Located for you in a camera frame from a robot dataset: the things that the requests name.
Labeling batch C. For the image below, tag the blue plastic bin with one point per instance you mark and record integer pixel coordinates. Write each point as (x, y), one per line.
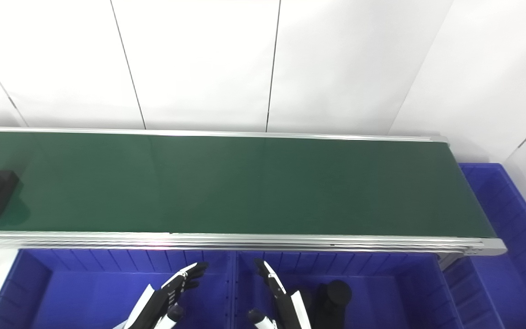
(395, 297)
(85, 297)
(509, 256)

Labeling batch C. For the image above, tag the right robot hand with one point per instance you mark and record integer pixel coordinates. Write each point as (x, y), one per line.
(286, 310)

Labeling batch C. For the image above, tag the aluminium conveyor leg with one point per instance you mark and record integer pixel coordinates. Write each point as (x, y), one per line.
(448, 260)

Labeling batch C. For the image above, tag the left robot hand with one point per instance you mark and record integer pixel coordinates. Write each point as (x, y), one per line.
(162, 304)

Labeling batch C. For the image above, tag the green conveyor belt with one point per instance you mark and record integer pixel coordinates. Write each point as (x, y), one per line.
(244, 183)

